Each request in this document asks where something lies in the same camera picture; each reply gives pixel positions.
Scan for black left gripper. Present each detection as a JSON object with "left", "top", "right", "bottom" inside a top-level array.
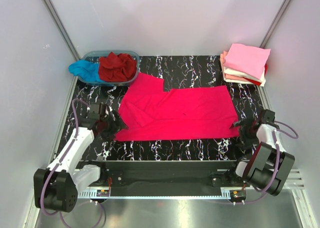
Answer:
[{"left": 100, "top": 110, "right": 128, "bottom": 142}]

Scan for magenta t shirt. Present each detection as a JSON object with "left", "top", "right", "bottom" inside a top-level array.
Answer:
[{"left": 115, "top": 73, "right": 239, "bottom": 141}]

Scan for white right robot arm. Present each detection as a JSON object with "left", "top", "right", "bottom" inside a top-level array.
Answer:
[{"left": 227, "top": 109, "right": 299, "bottom": 196}]

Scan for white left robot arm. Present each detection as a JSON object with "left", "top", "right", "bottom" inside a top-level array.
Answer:
[{"left": 33, "top": 103, "right": 127, "bottom": 216}]

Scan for folded red t shirt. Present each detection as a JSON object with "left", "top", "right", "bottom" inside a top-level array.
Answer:
[{"left": 245, "top": 64, "right": 268, "bottom": 87}]

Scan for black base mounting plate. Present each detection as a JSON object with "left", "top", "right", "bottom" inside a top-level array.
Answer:
[{"left": 88, "top": 160, "right": 248, "bottom": 199}]

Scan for folded white t shirt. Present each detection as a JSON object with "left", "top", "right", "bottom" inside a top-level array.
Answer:
[{"left": 222, "top": 66, "right": 266, "bottom": 87}]

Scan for dark red t shirt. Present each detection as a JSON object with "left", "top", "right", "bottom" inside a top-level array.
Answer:
[{"left": 98, "top": 52, "right": 137, "bottom": 82}]

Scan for cyan blue t shirt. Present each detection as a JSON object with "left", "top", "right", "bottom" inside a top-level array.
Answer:
[{"left": 68, "top": 60, "right": 108, "bottom": 84}]

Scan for folded pink t shirt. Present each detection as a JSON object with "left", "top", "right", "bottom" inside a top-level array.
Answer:
[{"left": 225, "top": 43, "right": 271, "bottom": 79}]

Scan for folded salmon t shirt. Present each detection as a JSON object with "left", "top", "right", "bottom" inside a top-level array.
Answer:
[{"left": 220, "top": 51, "right": 252, "bottom": 84}]

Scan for blue plastic basket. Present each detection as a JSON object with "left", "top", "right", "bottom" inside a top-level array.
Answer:
[{"left": 76, "top": 51, "right": 140, "bottom": 86}]

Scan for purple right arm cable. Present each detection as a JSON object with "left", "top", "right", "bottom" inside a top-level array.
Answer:
[{"left": 231, "top": 120, "right": 300, "bottom": 205}]

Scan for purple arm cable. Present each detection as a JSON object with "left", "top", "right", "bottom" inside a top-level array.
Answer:
[
  {"left": 231, "top": 120, "right": 300, "bottom": 205},
  {"left": 39, "top": 99, "right": 107, "bottom": 227}
]

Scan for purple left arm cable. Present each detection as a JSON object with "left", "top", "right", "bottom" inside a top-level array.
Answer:
[{"left": 39, "top": 99, "right": 107, "bottom": 227}]

